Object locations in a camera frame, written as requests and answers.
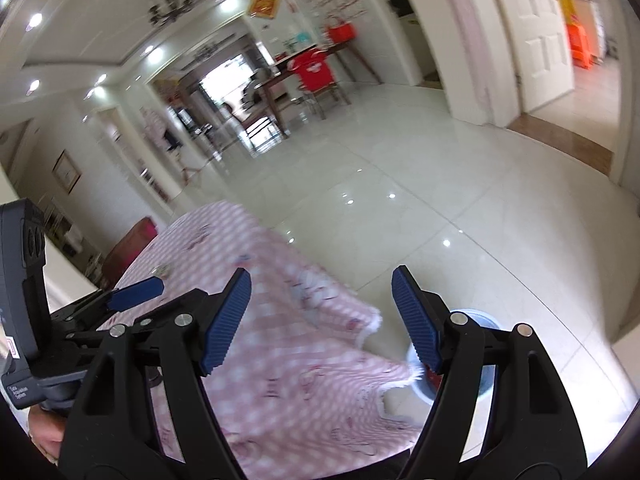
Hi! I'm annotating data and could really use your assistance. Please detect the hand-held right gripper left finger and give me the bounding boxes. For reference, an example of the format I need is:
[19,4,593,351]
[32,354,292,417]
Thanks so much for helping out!
[60,267,252,480]

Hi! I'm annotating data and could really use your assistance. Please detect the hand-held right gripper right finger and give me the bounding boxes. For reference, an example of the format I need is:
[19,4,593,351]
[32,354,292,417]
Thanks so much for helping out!
[391,265,588,480]

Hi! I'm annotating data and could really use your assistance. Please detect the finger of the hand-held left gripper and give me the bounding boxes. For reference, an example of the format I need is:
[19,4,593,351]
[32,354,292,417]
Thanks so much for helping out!
[70,277,166,332]
[131,288,214,331]

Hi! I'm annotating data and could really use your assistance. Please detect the white and blue trash bin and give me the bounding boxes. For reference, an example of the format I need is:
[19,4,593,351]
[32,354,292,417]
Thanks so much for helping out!
[405,307,502,407]

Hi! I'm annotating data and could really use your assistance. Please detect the person's left hand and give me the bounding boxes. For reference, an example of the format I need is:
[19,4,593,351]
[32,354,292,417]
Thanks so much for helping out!
[27,405,69,466]

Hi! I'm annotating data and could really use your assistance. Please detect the pink bench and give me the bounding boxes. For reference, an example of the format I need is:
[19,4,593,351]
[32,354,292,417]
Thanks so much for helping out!
[102,216,159,287]

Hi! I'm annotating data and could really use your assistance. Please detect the pink checkered tablecloth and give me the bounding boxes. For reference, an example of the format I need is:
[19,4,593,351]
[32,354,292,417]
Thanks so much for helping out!
[97,200,427,467]

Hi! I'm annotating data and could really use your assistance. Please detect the wooden coat stand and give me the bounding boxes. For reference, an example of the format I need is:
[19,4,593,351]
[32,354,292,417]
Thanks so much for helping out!
[169,144,212,187]

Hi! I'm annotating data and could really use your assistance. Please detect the pink garment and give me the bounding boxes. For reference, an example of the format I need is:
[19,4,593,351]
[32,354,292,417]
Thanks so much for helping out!
[141,105,174,151]

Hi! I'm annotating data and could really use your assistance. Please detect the wooden chair with red shirt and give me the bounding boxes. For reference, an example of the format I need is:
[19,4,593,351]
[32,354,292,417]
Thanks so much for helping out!
[294,51,352,122]

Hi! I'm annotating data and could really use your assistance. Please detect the wooden dining table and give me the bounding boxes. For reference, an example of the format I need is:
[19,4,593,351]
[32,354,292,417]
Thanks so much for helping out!
[259,40,384,137]

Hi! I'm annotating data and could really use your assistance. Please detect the red shirt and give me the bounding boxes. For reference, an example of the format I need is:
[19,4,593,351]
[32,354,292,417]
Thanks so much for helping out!
[292,50,336,94]

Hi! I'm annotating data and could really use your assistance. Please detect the black ceiling chandelier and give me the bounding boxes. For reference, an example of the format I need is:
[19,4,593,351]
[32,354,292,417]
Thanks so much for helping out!
[148,0,196,26]

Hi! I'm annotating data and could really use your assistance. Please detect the red bag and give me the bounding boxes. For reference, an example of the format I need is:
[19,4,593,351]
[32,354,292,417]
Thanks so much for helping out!
[327,17,359,44]

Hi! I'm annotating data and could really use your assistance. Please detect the white panel door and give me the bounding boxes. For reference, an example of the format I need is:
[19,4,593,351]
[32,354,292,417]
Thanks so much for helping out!
[492,0,574,112]

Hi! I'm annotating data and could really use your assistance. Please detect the gold framed picture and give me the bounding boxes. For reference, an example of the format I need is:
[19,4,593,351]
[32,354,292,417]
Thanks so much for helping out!
[248,0,282,21]

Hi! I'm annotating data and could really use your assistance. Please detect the orange plastic object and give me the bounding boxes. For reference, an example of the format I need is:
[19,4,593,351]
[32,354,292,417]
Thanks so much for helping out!
[564,22,596,69]

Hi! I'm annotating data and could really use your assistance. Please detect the framed wall picture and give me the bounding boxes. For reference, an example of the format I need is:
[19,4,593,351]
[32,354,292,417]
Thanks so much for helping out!
[52,148,83,195]

